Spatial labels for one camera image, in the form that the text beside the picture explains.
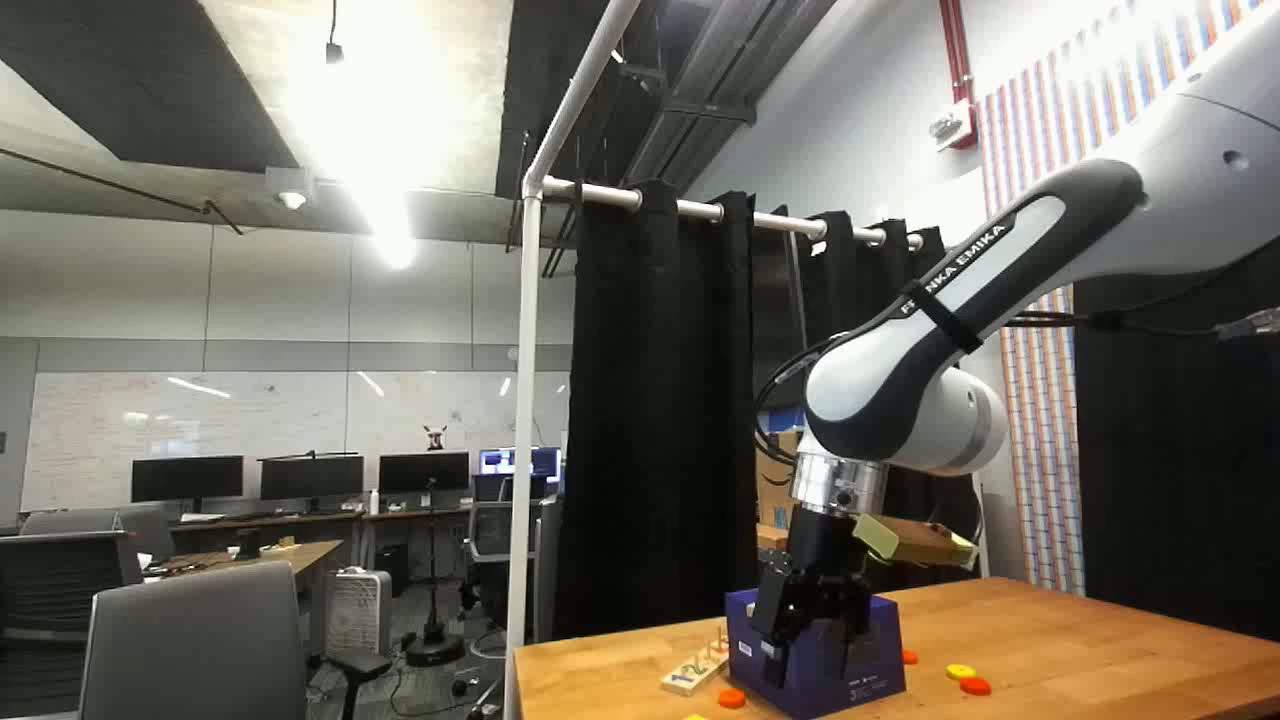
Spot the hanging ceiling lamp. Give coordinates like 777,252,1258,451
322,0,347,66

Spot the black curtain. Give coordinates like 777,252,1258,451
552,183,994,638
1073,243,1280,638

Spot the purple cardboard box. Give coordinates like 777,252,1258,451
722,585,914,720

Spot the fire alarm box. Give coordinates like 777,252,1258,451
926,104,975,150

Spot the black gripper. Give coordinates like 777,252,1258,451
749,508,879,647

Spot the brown shipping carton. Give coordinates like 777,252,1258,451
753,449,801,552

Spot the plain gray office chair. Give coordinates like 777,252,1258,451
72,557,314,720

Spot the wall whiteboard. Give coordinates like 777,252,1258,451
19,366,575,512

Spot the white pipe frame post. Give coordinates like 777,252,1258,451
501,0,650,720

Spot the red wall pipe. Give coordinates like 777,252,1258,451
937,0,982,150

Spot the dark office chair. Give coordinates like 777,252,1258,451
0,525,144,720

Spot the metal curtain rod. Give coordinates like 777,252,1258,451
538,172,937,256

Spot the white computer tower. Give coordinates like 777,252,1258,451
326,562,399,663

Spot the striped wall poster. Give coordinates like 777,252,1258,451
975,0,1280,600

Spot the black computer monitor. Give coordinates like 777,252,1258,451
257,451,367,512
376,449,476,503
128,451,249,512

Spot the wooden tile with coloured dots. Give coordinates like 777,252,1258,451
660,635,738,696

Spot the wooden office desk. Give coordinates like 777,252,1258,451
139,535,347,585

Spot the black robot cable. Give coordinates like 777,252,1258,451
749,285,1280,466

